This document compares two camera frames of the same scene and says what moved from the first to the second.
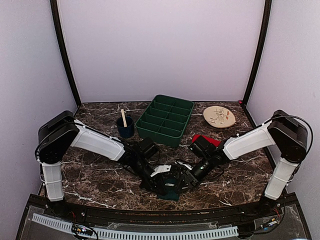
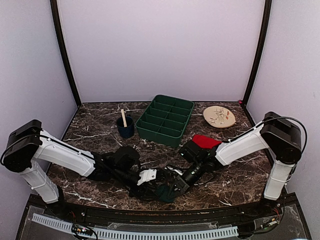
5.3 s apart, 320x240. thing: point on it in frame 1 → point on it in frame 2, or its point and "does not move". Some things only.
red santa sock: x=211 y=141 does not move
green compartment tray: x=164 y=119 does not move
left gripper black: x=157 y=180 → x=143 y=191
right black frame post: x=268 y=4 does not move
